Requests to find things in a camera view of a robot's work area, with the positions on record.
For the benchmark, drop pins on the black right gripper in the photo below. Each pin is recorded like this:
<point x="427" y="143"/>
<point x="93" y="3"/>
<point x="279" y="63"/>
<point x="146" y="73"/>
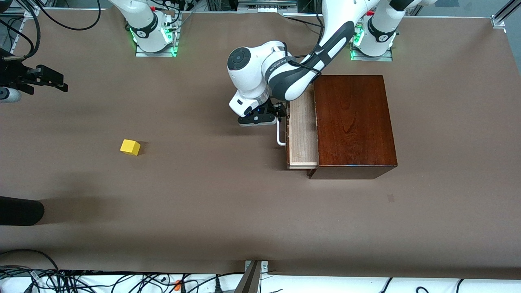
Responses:
<point x="15" y="75"/>

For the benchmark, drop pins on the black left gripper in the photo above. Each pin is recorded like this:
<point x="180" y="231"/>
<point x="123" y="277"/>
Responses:
<point x="272" y="108"/>

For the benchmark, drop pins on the yellow wooden block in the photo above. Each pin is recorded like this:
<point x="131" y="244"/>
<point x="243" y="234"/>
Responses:
<point x="130" y="147"/>

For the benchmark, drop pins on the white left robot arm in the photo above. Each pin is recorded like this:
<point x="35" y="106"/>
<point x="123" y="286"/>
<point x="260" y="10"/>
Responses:
<point x="252" y="69"/>

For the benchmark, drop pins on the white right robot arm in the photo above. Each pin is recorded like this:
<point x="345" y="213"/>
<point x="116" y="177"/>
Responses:
<point x="146" y="34"/>

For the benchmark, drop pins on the dark brown wooden cabinet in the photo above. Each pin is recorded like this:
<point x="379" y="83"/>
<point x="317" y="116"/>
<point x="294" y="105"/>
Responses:
<point x="354" y="122"/>

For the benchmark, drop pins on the white power strip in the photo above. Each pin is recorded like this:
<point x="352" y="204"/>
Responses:
<point x="266" y="10"/>

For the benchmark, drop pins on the black cylinder object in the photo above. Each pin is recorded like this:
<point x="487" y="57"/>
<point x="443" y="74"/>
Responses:
<point x="20" y="211"/>

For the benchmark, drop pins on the aluminium frame profile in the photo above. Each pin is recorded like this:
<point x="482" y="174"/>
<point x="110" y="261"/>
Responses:
<point x="504" y="12"/>
<point x="30" y="12"/>

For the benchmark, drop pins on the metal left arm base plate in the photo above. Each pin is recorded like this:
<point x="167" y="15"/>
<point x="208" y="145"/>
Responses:
<point x="372" y="58"/>

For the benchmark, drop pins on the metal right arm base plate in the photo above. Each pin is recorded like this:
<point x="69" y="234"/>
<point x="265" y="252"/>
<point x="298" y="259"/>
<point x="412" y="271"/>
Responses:
<point x="156" y="54"/>

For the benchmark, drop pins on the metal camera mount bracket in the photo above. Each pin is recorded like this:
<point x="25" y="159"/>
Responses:
<point x="250" y="280"/>

